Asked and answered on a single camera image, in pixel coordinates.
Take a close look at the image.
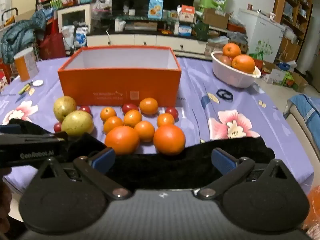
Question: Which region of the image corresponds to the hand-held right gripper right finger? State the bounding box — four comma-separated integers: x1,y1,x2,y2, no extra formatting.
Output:
195,148,288,200

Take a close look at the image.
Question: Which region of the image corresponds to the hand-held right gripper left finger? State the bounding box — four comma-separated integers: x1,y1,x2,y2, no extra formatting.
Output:
37,147,132,200

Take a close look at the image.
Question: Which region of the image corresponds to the small tangerine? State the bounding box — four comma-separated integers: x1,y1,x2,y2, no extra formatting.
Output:
134,121,155,142
103,116,124,134
100,107,117,121
123,110,143,128
157,113,175,128
139,97,159,116

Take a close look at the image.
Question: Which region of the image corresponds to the yellow-green mango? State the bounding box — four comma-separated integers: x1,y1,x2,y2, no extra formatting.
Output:
61,110,95,137

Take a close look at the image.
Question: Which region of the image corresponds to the orange cardboard box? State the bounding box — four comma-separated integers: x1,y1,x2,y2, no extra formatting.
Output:
57,46,182,107

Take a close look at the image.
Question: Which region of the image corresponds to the black fuzzy cloth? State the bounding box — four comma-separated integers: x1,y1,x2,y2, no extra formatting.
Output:
7,119,275,189

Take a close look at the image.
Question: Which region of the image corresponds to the red and white box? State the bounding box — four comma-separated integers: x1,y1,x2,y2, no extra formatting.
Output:
0,69,11,92

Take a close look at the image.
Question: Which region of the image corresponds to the orange canister with white lid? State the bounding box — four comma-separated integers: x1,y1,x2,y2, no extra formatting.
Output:
14,47,38,82

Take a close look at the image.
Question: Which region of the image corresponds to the purple floral tablecloth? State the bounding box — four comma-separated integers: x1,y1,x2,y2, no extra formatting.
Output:
0,55,314,198

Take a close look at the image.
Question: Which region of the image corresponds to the white plastic bowl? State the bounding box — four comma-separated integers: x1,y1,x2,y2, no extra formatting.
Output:
211,51,262,88

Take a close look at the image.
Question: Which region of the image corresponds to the blue striped cloth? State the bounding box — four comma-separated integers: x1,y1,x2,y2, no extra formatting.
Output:
283,94,320,133

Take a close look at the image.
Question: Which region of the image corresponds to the large smooth orange in bowl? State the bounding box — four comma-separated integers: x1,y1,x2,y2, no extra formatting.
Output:
232,54,256,74

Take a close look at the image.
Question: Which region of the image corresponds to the reddish round fruit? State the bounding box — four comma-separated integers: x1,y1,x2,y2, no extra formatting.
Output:
217,55,233,67

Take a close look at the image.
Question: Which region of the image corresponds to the orange plastic bag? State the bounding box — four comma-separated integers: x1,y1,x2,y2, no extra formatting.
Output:
306,185,320,233

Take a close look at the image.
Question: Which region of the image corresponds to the red shopping bag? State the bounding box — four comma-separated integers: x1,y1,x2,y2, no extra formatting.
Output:
39,31,66,60

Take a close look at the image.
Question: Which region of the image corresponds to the teal puffer jacket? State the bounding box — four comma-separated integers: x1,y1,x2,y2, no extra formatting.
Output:
1,7,54,64

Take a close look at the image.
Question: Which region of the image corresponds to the orange with wrinkled stem end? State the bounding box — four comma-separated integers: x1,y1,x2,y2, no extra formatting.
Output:
222,42,242,58

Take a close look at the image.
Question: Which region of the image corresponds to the white television cabinet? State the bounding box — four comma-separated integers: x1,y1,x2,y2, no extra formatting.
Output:
86,31,208,55

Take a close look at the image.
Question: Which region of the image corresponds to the white chest freezer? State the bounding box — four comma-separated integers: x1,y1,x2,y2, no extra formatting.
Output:
237,8,286,64

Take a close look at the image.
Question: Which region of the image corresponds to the dark green bag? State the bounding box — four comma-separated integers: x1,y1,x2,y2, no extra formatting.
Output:
194,21,209,42

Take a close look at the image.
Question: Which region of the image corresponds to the white cabinet with glass door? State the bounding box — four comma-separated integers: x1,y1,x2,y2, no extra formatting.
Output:
57,4,91,34

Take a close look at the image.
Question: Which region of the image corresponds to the brown cardboard box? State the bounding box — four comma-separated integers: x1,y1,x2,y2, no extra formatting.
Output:
202,7,230,30

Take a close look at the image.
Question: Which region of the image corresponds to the orange and white carton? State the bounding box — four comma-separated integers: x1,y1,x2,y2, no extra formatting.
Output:
179,5,196,22

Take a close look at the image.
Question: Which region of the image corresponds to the blue snack box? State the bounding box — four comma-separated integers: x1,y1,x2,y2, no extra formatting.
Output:
148,0,164,19

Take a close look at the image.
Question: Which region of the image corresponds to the wooden shelf unit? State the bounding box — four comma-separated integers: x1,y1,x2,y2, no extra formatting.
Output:
272,0,314,55

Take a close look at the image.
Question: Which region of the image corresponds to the green-handled small tool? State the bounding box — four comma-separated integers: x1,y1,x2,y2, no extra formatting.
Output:
19,83,32,95

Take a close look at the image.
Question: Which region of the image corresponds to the black hair tie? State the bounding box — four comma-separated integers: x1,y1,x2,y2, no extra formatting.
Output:
216,89,233,100

